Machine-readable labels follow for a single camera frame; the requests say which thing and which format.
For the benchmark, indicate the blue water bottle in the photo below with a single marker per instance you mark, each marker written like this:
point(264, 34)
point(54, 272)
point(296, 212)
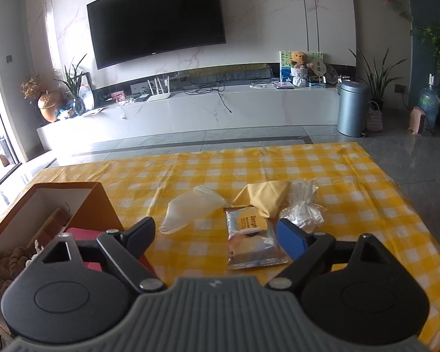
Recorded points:
point(429, 102)

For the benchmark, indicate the orange pumpkin vase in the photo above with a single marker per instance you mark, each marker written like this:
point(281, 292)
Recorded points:
point(47, 106)

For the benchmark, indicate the long-leaf potted plant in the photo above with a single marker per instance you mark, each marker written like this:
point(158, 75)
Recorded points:
point(377, 80)

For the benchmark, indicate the black television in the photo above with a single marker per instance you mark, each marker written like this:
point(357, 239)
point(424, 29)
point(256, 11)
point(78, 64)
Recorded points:
point(154, 22)

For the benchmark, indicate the white packet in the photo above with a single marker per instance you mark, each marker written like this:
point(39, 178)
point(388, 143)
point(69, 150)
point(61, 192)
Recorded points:
point(87, 95)

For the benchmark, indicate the pink space heater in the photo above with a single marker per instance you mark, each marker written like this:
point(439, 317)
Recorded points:
point(418, 119)

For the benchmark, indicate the pink photo card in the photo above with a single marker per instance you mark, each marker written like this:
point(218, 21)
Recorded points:
point(118, 96)

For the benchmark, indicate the woven basket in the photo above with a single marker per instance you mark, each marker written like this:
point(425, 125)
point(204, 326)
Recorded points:
point(374, 117)

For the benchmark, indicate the dried flowers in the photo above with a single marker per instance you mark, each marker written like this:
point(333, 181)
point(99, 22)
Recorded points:
point(31, 86)

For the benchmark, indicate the silver snack packet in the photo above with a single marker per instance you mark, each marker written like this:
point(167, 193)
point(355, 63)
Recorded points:
point(249, 242)

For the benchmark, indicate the brown plush towel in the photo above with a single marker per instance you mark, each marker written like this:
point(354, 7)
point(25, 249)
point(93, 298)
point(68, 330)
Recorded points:
point(11, 260)

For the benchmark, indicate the white fluffy cloth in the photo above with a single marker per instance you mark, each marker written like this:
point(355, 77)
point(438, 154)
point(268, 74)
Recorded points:
point(33, 251)

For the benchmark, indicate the glass vase with plant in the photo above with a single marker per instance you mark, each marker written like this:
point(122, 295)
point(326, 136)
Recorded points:
point(77, 102)

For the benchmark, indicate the yellow cloth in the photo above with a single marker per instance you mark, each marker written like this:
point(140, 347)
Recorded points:
point(267, 194)

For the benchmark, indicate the grey trash can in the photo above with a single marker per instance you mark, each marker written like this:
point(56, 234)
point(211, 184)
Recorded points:
point(352, 110)

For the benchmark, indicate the red box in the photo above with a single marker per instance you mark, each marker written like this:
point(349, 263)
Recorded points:
point(88, 234)

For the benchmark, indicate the green and blue painting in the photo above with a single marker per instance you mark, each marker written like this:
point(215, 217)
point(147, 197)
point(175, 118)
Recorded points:
point(286, 62)

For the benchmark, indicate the yellow paper sheet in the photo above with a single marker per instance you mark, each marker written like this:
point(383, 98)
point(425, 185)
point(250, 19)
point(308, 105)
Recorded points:
point(91, 112)

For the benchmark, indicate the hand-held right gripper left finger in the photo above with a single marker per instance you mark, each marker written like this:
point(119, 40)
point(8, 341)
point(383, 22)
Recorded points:
point(143, 233)

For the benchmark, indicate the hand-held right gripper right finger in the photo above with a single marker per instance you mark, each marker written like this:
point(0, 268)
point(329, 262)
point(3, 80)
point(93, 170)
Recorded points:
point(289, 236)

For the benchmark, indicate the white plastic bag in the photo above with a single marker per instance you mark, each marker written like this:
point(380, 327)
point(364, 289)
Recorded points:
point(187, 212)

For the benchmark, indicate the brown teddy bear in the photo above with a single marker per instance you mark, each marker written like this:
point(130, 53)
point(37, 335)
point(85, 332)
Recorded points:
point(300, 58)

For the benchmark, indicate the white marble tv cabinet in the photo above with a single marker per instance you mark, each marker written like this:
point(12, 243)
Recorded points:
point(205, 113)

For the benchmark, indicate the white hand fan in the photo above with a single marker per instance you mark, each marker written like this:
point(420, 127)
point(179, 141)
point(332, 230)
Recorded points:
point(318, 68)

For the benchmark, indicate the yellow checked tablecloth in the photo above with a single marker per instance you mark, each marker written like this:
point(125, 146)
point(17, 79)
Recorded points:
point(352, 190)

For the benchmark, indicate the grey laptop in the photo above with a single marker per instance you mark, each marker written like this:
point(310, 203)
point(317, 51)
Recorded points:
point(284, 85)

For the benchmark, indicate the clear plastic bag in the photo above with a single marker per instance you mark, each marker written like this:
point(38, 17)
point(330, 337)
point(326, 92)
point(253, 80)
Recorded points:
point(302, 205)

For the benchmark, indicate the black set-top box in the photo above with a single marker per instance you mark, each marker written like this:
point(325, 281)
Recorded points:
point(143, 97)

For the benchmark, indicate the white router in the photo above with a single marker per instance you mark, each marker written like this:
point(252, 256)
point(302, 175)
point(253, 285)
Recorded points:
point(159, 98)

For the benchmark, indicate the blue tissue box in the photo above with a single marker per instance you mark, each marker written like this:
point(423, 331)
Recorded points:
point(317, 85)

